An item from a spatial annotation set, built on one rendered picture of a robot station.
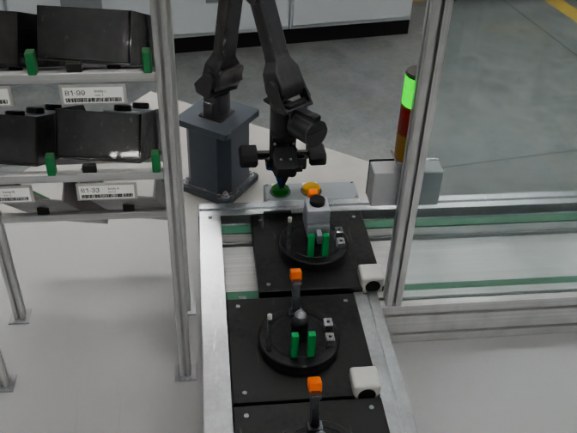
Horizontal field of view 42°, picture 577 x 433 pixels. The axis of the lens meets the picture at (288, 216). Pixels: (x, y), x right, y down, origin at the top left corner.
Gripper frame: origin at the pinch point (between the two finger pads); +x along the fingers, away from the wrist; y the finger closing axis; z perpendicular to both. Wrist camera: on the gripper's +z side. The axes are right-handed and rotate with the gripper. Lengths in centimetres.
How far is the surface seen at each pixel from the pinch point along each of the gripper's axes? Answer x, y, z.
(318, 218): -5.9, 4.4, 23.9
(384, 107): 101, 80, -209
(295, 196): 4.9, 3.1, 1.6
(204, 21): 82, -14, -281
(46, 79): -46, -37, 43
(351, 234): 3.9, 12.9, 17.1
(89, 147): -31, -34, 37
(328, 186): 4.9, 11.1, -2.0
